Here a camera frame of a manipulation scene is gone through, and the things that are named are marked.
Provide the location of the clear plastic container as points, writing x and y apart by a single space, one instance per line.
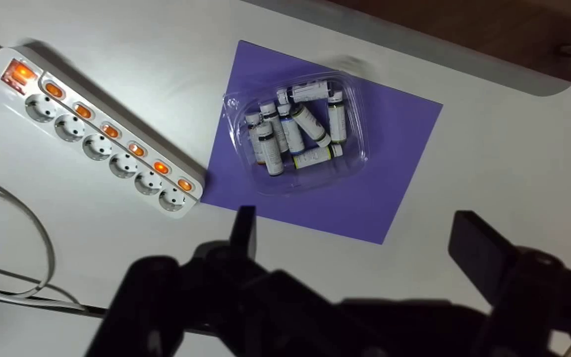
298 131

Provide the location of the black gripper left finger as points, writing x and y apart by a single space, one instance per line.
242 236

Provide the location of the white cylinder with black band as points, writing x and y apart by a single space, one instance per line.
318 155
274 165
310 125
310 92
272 131
337 119

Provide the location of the white multi-socket power strip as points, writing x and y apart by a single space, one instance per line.
74 109

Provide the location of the purple paper sheet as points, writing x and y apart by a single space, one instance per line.
355 195

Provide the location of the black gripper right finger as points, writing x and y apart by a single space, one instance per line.
480 252

